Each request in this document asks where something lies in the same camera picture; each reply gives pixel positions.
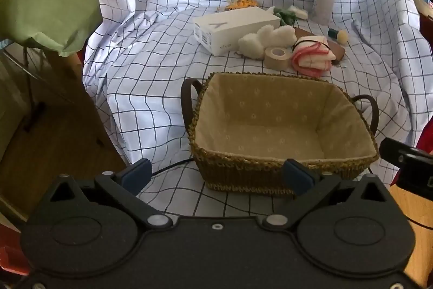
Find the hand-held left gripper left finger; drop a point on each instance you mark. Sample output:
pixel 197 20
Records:
pixel 137 175

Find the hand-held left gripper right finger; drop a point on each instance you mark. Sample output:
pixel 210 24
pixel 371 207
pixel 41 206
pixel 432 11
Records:
pixel 297 179

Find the metal stand legs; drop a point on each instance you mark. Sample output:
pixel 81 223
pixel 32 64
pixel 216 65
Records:
pixel 28 86

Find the pink-edged white towel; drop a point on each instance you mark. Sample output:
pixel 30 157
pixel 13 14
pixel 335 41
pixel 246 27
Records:
pixel 313 60

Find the yellow scrunchie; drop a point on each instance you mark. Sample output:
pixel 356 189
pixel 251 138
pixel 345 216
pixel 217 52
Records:
pixel 241 3

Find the blue checked bed sheet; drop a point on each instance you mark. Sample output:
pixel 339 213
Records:
pixel 152 38

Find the white cardboard box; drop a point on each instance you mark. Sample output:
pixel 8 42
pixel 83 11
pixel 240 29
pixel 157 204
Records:
pixel 233 25

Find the beige tape roll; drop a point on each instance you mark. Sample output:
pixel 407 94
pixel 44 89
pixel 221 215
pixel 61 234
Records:
pixel 277 60

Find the woven basket with cloth lining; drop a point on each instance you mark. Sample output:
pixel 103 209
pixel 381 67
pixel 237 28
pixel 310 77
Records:
pixel 270 119

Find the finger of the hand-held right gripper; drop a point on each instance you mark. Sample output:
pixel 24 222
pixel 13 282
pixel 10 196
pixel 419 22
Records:
pixel 416 182
pixel 406 155

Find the green plush cloth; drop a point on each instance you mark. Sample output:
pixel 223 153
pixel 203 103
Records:
pixel 284 16

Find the green printed cushion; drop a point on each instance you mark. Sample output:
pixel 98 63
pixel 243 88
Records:
pixel 47 4

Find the black elastic band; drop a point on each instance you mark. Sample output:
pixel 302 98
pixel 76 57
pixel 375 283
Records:
pixel 313 38

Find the small white rolled cloth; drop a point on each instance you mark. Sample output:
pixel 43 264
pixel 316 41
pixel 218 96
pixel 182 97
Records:
pixel 299 11

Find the fluffy white plush cloth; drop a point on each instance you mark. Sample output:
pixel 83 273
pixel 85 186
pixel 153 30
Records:
pixel 252 43

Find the brown textured case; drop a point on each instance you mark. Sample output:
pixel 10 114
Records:
pixel 338 50

